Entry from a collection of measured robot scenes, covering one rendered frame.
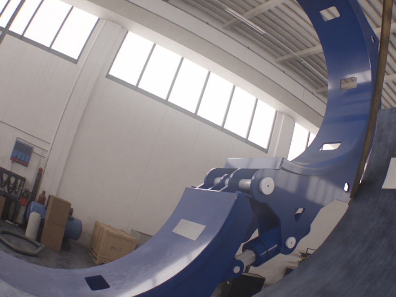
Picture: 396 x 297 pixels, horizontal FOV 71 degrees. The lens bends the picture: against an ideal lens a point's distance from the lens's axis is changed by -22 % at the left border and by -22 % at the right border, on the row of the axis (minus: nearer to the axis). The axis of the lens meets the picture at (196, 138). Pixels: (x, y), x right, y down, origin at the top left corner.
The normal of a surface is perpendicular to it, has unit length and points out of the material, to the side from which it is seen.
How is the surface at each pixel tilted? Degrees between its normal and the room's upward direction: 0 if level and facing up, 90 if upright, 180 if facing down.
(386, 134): 82
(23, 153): 90
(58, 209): 90
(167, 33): 90
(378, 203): 65
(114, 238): 90
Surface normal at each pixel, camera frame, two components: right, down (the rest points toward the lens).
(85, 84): 0.49, -0.05
